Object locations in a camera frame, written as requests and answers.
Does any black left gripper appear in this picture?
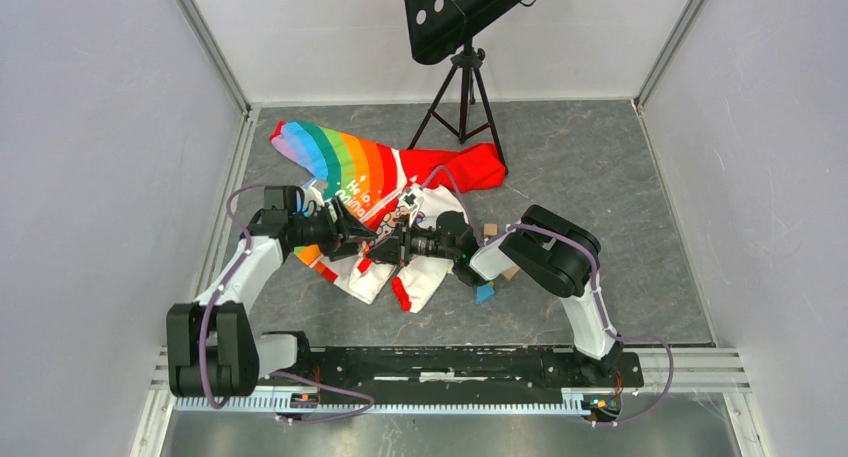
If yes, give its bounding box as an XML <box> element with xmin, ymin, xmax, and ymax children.
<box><xmin>289</xmin><ymin>195</ymin><xmax>377</xmax><ymax>262</ymax></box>

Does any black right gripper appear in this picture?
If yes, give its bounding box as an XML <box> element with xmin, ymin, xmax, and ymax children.
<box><xmin>366</xmin><ymin>214</ymin><xmax>458</xmax><ymax>269</ymax></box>

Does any rainbow cartoon zip jacket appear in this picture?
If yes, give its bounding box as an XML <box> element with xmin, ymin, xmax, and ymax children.
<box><xmin>269</xmin><ymin>121</ymin><xmax>506</xmax><ymax>313</ymax></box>

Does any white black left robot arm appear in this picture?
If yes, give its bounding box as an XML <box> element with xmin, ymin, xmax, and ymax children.
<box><xmin>166</xmin><ymin>185</ymin><xmax>377</xmax><ymax>408</ymax></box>

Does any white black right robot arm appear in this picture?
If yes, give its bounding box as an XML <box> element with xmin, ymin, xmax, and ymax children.
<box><xmin>366</xmin><ymin>205</ymin><xmax>623</xmax><ymax>385</ymax></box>

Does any blue triangular block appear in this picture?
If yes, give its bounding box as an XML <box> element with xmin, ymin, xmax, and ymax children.
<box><xmin>475</xmin><ymin>282</ymin><xmax>496</xmax><ymax>305</ymax></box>

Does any flat wooden plank block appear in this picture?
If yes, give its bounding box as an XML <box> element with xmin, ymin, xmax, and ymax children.
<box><xmin>501</xmin><ymin>266</ymin><xmax>520</xmax><ymax>280</ymax></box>

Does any black music stand tripod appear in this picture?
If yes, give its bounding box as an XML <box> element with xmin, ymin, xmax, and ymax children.
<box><xmin>403</xmin><ymin>0</ymin><xmax>536</xmax><ymax>164</ymax></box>

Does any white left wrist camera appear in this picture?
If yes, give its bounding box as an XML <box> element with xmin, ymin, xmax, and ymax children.
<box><xmin>301</xmin><ymin>182</ymin><xmax>325</xmax><ymax>212</ymax></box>

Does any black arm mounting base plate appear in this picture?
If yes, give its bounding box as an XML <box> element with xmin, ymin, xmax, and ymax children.
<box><xmin>288</xmin><ymin>346</ymin><xmax>645</xmax><ymax>405</ymax></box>

